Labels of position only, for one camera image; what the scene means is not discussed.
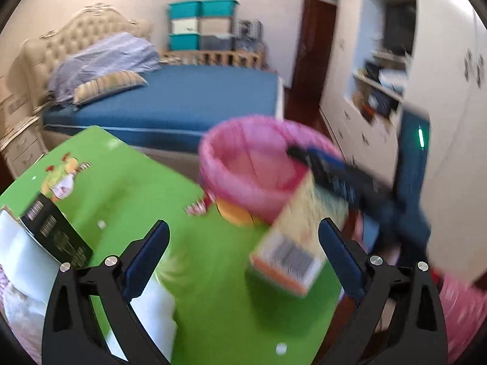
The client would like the white foam sheet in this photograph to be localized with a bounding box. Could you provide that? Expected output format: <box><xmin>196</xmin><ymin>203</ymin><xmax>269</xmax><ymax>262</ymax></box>
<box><xmin>0</xmin><ymin>206</ymin><xmax>60</xmax><ymax>305</ymax></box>

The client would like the yellow printed carton box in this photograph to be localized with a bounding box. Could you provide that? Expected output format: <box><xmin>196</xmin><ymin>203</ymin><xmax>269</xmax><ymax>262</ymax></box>
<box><xmin>249</xmin><ymin>172</ymin><xmax>348</xmax><ymax>297</ymax></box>

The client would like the black small carton box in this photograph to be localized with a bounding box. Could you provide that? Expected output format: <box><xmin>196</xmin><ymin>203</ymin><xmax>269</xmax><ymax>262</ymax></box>
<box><xmin>21</xmin><ymin>193</ymin><xmax>93</xmax><ymax>269</ymax></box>

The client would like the pink foam fruit net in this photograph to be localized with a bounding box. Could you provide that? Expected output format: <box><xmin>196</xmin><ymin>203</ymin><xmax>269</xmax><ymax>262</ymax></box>
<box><xmin>1</xmin><ymin>269</ymin><xmax>44</xmax><ymax>364</ymax></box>

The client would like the pink lined trash bin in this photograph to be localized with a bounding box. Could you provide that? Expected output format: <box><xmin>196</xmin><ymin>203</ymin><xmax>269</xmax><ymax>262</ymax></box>
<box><xmin>198</xmin><ymin>115</ymin><xmax>342</xmax><ymax>223</ymax></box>

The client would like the dark red room door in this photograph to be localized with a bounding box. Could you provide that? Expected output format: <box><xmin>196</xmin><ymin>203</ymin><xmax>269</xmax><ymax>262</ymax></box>
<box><xmin>285</xmin><ymin>0</ymin><xmax>337</xmax><ymax>126</ymax></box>

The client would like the green cartoon tablecloth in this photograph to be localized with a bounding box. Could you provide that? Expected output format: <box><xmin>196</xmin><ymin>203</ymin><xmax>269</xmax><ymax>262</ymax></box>
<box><xmin>1</xmin><ymin>127</ymin><xmax>341</xmax><ymax>364</ymax></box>

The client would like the white built-in wardrobe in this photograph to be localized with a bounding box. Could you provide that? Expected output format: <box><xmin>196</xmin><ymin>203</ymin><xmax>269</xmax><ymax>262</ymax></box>
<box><xmin>321</xmin><ymin>0</ymin><xmax>486</xmax><ymax>282</ymax></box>

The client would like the black television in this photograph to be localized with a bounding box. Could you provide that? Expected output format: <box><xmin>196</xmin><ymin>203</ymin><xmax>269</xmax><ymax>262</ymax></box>
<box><xmin>383</xmin><ymin>2</ymin><xmax>416</xmax><ymax>56</ymax></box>

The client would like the cream nightstand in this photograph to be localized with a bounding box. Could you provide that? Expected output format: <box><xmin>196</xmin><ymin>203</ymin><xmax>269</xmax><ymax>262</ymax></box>
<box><xmin>1</xmin><ymin>116</ymin><xmax>49</xmax><ymax>179</ymax></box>

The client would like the houndstooth bag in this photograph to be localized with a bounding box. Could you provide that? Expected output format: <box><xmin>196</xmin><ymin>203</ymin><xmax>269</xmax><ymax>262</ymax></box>
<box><xmin>233</xmin><ymin>19</ymin><xmax>263</xmax><ymax>41</ymax></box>

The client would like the grey clear storage bin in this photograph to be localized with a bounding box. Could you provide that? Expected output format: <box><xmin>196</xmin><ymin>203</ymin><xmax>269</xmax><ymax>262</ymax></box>
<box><xmin>200</xmin><ymin>34</ymin><xmax>234</xmax><ymax>51</ymax></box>

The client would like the blue mattress bed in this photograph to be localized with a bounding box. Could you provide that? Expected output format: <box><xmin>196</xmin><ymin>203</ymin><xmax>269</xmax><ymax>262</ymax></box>
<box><xmin>42</xmin><ymin>65</ymin><xmax>283</xmax><ymax>153</ymax></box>

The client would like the beige storage bin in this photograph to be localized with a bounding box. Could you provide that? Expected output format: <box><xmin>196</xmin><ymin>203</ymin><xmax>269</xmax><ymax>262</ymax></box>
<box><xmin>199</xmin><ymin>16</ymin><xmax>233</xmax><ymax>36</ymax></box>

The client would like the teal storage bin top right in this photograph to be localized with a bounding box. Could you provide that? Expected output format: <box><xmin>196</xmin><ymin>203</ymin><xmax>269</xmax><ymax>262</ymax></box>
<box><xmin>201</xmin><ymin>0</ymin><xmax>239</xmax><ymax>17</ymax></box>

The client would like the teal storage bin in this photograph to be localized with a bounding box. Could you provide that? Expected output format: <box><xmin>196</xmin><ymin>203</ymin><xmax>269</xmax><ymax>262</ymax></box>
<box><xmin>201</xmin><ymin>0</ymin><xmax>239</xmax><ymax>17</ymax></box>
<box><xmin>168</xmin><ymin>33</ymin><xmax>201</xmax><ymax>51</ymax></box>
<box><xmin>168</xmin><ymin>0</ymin><xmax>201</xmax><ymax>20</ymax></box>

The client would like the teal storage bin lower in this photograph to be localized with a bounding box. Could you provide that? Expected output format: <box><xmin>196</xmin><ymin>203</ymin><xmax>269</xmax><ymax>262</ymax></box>
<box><xmin>168</xmin><ymin>33</ymin><xmax>201</xmax><ymax>51</ymax></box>

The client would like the striped brown pillow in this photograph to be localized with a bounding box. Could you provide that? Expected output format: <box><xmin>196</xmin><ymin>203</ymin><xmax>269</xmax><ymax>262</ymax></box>
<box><xmin>73</xmin><ymin>70</ymin><xmax>148</xmax><ymax>106</ymax></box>

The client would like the white storage bin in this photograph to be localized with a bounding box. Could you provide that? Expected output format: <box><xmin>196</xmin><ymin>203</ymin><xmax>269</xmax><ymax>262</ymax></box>
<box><xmin>171</xmin><ymin>17</ymin><xmax>199</xmax><ymax>35</ymax></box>

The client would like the teal storage bin top left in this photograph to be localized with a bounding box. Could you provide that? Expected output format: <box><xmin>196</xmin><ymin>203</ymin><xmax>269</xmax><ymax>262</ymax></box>
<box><xmin>168</xmin><ymin>0</ymin><xmax>201</xmax><ymax>20</ymax></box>

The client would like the lavender striped duvet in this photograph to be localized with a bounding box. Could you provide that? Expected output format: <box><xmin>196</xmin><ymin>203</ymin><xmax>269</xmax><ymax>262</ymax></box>
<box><xmin>48</xmin><ymin>32</ymin><xmax>160</xmax><ymax>104</ymax></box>

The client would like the beige tufted headboard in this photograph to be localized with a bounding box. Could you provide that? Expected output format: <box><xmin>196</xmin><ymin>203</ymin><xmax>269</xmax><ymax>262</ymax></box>
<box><xmin>19</xmin><ymin>3</ymin><xmax>153</xmax><ymax>115</ymax></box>

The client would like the wooden crib rail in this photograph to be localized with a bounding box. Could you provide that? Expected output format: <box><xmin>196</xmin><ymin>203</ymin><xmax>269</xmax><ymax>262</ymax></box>
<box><xmin>158</xmin><ymin>50</ymin><xmax>262</xmax><ymax>70</ymax></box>

